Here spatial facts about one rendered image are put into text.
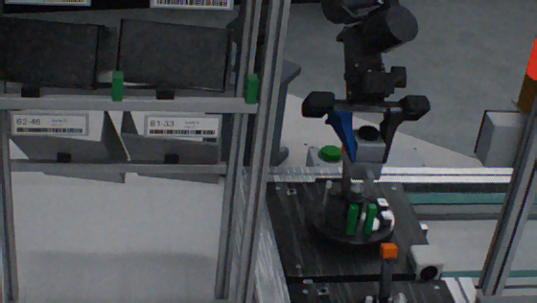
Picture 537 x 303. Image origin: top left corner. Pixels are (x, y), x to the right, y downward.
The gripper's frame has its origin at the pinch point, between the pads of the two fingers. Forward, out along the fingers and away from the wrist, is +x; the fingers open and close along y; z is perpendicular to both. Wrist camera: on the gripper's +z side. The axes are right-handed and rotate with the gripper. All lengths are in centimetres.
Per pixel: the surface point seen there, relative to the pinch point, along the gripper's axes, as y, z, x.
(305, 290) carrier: -9.9, -1.6, 21.8
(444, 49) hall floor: 126, -264, -117
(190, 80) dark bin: -28.8, 24.6, -0.2
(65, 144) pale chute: -43.6, 7.7, 3.5
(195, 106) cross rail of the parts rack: -28.5, 27.0, 3.7
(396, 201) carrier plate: 9.6, -16.2, 6.2
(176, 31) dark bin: -30.5, 26.4, -5.6
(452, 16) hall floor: 144, -292, -147
